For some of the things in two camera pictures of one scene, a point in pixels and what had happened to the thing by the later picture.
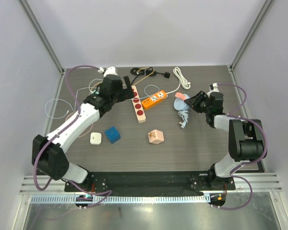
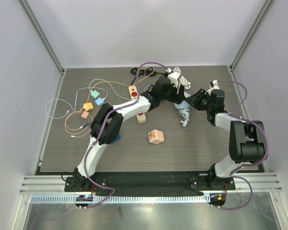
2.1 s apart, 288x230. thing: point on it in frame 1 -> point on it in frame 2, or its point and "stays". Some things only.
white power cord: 184,83 stays
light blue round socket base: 180,105 stays
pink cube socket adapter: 155,136 stays
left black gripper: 128,93 -> 177,98
